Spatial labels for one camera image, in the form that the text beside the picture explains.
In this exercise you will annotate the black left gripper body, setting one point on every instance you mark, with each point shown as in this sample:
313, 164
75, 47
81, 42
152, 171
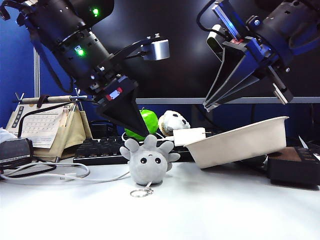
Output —
115, 87

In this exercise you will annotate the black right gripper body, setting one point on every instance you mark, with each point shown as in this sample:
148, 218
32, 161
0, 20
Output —
230, 22

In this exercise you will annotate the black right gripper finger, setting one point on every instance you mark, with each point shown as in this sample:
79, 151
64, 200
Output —
242, 77
230, 65

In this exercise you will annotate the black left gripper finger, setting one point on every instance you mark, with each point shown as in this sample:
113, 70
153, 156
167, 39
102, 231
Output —
112, 118
130, 115

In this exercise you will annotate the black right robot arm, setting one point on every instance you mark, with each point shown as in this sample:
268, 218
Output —
295, 20

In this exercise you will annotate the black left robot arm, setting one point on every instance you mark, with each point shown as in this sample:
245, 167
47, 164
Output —
62, 32

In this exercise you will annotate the green plastic apple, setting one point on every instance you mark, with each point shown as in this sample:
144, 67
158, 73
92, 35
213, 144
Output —
151, 120

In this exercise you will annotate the black mechanical keyboard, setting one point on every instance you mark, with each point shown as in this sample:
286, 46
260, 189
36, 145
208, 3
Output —
100, 152

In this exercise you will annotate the beige canvas desk calendar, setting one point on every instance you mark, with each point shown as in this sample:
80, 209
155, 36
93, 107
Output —
75, 130

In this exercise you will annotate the white plush toy black spots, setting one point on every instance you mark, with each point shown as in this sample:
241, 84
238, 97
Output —
175, 121

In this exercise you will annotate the black computer monitor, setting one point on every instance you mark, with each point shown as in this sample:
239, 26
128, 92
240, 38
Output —
180, 75

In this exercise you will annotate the white charger adapter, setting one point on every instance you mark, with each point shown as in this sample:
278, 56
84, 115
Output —
187, 136

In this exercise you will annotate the beige paper tray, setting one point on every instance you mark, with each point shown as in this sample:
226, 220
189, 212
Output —
237, 147

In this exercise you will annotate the grey power brick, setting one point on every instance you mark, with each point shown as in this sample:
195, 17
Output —
15, 150

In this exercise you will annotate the black wooden box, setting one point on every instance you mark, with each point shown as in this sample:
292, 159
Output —
292, 170

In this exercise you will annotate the white plastic bag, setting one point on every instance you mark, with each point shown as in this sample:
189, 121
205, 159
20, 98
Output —
6, 136

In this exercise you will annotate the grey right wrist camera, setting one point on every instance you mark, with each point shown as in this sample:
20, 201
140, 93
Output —
215, 45

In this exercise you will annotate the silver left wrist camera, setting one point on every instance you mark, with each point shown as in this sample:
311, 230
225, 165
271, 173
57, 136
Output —
157, 48

